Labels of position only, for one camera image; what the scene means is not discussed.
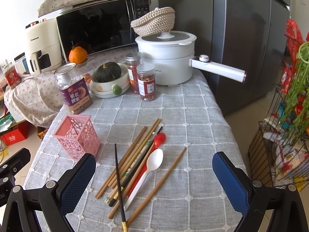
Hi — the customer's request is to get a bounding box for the black chopstick gold tip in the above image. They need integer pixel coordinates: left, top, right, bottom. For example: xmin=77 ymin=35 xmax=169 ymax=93
xmin=114 ymin=144 xmax=128 ymax=232

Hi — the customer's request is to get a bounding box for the brown wooden chopstick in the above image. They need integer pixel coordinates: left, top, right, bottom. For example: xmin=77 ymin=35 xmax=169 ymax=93
xmin=126 ymin=147 xmax=186 ymax=227

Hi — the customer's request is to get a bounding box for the printed pattern chopstick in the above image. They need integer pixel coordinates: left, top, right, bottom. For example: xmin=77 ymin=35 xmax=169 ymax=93
xmin=104 ymin=138 xmax=153 ymax=204

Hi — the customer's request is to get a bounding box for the red cardboard box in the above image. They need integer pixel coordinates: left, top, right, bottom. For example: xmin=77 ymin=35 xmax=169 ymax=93
xmin=1 ymin=121 xmax=30 ymax=146

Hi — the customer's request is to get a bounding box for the pink perforated utensil basket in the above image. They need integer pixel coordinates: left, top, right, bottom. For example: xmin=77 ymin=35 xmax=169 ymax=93
xmin=53 ymin=115 xmax=101 ymax=161

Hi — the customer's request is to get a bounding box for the floral beige tablecloth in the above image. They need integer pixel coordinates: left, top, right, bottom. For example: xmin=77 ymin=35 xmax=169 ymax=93
xmin=4 ymin=45 xmax=137 ymax=128

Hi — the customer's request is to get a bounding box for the grey checked tablecloth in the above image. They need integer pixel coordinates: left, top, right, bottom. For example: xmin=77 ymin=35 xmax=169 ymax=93
xmin=23 ymin=69 xmax=247 ymax=232

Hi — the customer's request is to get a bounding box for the white plastic spoon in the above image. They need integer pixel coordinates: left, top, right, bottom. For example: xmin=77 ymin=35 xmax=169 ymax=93
xmin=124 ymin=149 xmax=163 ymax=211

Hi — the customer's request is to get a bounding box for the wooden chopstick under spoon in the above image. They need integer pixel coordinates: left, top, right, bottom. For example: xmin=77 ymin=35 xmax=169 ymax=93
xmin=107 ymin=143 xmax=154 ymax=219

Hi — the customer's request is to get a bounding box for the small red label jar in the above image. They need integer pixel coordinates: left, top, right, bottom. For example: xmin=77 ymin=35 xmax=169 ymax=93
xmin=1 ymin=62 xmax=21 ymax=89

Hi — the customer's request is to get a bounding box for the wooden chopstick leftmost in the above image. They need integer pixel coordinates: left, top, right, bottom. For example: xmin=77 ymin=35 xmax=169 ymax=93
xmin=95 ymin=126 xmax=147 ymax=199

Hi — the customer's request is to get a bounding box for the red plastic spoon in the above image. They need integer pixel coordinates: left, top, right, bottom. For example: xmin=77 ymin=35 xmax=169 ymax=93
xmin=127 ymin=132 xmax=166 ymax=197

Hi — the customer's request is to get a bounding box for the large purple label jar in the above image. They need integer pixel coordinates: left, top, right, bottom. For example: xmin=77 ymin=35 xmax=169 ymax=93
xmin=54 ymin=63 xmax=93 ymax=114

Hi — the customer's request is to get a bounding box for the green vegetable bunch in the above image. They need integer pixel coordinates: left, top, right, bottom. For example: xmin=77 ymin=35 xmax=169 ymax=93
xmin=280 ymin=42 xmax=308 ymax=146

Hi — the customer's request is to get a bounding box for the dark green pumpkin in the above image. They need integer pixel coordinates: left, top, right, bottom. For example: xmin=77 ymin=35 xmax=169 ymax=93
xmin=92 ymin=62 xmax=121 ymax=83

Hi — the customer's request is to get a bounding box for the cream air fryer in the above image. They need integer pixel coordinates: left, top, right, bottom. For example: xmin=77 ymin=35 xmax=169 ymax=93
xmin=25 ymin=18 xmax=63 ymax=75

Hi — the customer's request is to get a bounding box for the front red label jar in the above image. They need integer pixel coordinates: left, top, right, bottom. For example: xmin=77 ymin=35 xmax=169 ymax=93
xmin=137 ymin=63 xmax=156 ymax=101

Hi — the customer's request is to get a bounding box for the orange tangerine fruit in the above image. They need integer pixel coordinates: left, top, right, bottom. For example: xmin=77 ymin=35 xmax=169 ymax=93
xmin=69 ymin=42 xmax=87 ymax=64

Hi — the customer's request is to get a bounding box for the rear red spice jar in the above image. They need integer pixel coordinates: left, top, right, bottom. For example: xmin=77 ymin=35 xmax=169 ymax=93
xmin=126 ymin=52 xmax=143 ymax=94

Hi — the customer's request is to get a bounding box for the white electric cooking pot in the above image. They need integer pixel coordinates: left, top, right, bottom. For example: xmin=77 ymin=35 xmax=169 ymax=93
xmin=136 ymin=30 xmax=246 ymax=86

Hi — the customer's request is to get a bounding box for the black microwave oven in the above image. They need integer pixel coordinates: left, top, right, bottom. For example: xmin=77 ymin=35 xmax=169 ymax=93
xmin=47 ymin=0 xmax=152 ymax=61

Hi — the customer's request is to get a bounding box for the red plastic bag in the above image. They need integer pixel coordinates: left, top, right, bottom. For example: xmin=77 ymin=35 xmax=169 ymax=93
xmin=281 ymin=19 xmax=304 ymax=94

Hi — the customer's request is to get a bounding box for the grey refrigerator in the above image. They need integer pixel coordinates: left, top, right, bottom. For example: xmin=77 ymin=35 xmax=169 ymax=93
xmin=159 ymin=0 xmax=291 ymax=114

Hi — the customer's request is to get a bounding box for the black wire rack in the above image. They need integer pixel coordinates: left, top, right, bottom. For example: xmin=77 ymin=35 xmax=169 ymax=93
xmin=248 ymin=47 xmax=308 ymax=191

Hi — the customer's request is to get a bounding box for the white bowl green handle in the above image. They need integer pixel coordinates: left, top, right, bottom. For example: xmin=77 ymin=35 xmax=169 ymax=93
xmin=89 ymin=63 xmax=130 ymax=99

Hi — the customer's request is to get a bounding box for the woven rope basket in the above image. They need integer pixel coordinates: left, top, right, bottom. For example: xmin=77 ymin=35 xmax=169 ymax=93
xmin=130 ymin=7 xmax=175 ymax=37

